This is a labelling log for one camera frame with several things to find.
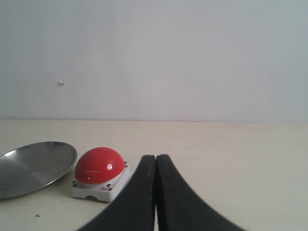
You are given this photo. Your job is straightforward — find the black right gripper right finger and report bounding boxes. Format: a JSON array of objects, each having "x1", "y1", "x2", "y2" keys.
[{"x1": 156, "y1": 154, "x2": 243, "y2": 231}]

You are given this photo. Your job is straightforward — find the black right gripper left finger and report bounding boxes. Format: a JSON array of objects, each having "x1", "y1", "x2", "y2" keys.
[{"x1": 80, "y1": 155, "x2": 155, "y2": 231}]

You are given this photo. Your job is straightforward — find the red dome push button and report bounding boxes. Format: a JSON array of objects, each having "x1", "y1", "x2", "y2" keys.
[{"x1": 71, "y1": 147, "x2": 130, "y2": 202}]

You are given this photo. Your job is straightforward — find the round steel plate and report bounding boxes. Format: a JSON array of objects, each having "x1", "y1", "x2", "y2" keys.
[{"x1": 0, "y1": 141, "x2": 77, "y2": 199}]

